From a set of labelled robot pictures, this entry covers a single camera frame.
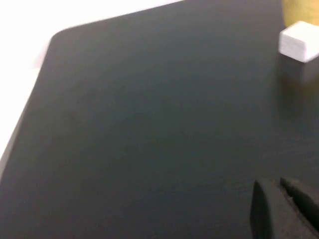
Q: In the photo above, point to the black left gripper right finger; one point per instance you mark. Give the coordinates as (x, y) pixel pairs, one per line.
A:
(304, 196)

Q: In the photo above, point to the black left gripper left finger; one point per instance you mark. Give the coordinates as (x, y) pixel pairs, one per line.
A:
(269, 216)

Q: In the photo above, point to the yellow plastic cup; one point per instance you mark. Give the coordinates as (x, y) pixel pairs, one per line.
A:
(301, 11)

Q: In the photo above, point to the white foam cube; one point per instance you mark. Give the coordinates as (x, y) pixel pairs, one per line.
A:
(296, 42)

